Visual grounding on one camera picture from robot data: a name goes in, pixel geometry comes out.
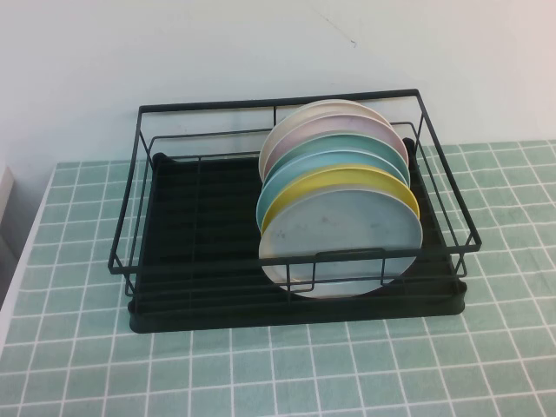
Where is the pale grey plate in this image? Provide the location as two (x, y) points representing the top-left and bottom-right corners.
(258, 182), (425, 301)

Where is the blue plate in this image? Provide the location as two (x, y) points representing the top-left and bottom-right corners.
(255, 150), (412, 223)

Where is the yellow plate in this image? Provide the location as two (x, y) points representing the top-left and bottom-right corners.
(260, 164), (421, 235)

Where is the cream plate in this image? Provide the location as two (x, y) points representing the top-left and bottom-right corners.
(259, 98), (392, 182)

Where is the green plate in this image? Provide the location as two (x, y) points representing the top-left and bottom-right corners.
(264, 132), (412, 184)

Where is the pink plate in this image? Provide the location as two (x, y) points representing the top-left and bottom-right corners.
(264, 113), (409, 175)

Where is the black plastic drain tray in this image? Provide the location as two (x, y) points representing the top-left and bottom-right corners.
(128, 149), (468, 335)

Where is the green checkered tablecloth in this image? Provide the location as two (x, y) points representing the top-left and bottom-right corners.
(0, 138), (556, 417)

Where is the black wire dish rack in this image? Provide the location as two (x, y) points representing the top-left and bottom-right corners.
(107, 89), (483, 301)

